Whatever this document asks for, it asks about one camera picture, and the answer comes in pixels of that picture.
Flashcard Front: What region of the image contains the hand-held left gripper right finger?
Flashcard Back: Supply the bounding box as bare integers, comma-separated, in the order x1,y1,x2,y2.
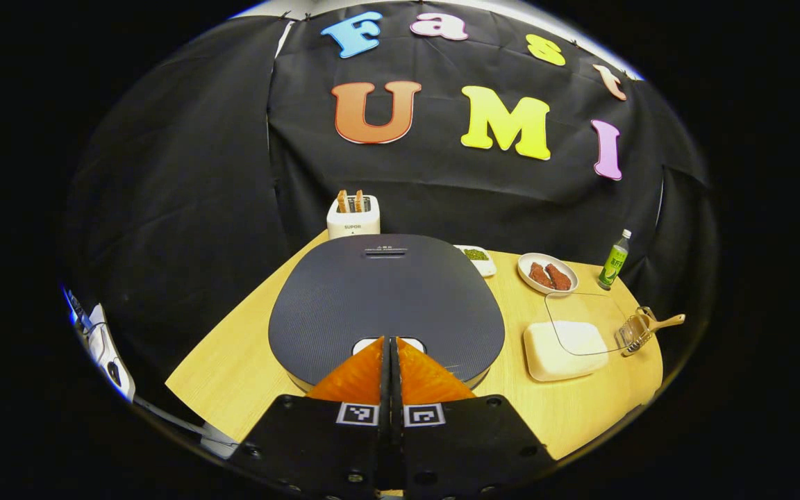
391,337,557,500

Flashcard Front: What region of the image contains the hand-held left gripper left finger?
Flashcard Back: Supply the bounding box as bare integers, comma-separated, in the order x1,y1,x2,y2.
230,337,392,500

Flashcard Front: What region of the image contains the clear box of rice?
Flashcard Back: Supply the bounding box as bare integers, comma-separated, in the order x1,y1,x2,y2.
523,292,633,383

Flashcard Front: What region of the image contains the dark lid silver rice cooker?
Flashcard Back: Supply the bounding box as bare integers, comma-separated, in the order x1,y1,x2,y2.
268,234,506,391

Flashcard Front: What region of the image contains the wooden spoon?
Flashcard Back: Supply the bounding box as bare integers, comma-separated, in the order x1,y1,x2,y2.
633,312,686,341

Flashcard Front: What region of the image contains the white round plate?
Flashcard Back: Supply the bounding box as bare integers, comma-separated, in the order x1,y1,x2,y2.
517,252,579,295

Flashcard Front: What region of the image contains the white divided bean dish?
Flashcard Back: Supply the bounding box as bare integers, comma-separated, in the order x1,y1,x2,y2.
453,244,497,278

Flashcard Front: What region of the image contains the white toaster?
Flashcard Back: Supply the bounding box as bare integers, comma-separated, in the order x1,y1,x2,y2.
326,194,381,240

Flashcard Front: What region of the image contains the green tea bottle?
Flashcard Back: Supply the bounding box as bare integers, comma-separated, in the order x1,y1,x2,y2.
597,229,632,290

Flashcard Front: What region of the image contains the white side desk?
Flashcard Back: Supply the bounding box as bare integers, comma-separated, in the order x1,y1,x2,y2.
67,292,137,402

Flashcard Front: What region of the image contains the black backdrop cloth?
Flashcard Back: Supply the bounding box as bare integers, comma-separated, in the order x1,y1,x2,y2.
63,3,717,403

